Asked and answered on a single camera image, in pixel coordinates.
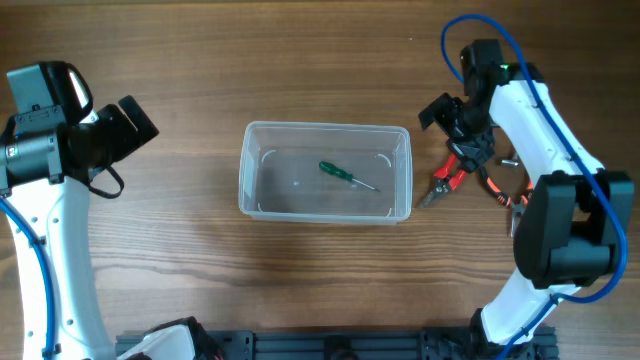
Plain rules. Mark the black orange needle-nose pliers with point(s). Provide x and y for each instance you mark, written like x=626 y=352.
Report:
x=516 y=204

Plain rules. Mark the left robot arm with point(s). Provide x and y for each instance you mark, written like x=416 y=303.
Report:
x=51 y=150

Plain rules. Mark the small metal hammer tool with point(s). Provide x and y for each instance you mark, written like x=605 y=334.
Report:
x=512 y=162

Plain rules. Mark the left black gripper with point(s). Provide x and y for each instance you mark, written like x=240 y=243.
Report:
x=126 y=132

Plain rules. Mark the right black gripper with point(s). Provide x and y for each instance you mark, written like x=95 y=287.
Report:
x=471 y=153

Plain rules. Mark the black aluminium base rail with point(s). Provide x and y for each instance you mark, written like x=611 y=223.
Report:
x=426 y=344

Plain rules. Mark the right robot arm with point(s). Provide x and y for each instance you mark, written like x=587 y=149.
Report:
x=576 y=213

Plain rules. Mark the red handled snips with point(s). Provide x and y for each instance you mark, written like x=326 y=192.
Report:
x=445 y=181

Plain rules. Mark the clear plastic container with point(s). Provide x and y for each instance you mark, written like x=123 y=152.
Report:
x=280 y=179

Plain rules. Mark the green handled screwdriver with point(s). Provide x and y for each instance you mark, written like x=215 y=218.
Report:
x=335 y=171

